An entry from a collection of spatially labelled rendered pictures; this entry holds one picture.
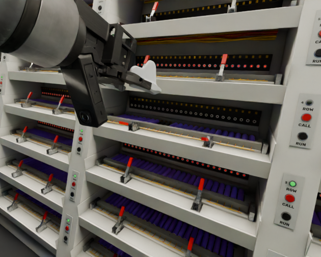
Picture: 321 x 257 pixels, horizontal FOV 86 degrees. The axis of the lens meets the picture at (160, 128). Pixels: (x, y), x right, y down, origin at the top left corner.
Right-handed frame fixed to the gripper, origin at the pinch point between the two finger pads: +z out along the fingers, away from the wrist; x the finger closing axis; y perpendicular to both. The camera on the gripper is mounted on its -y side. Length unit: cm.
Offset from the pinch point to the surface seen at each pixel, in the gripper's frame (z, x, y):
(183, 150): 17.0, -7.7, -12.9
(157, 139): 16.5, 1.3, -11.5
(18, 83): 22, 100, 3
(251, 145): 21.2, -25.5, -7.6
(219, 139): 21.2, -16.8, -7.6
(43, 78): 16, 68, 6
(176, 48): 35.0, 9.0, 27.4
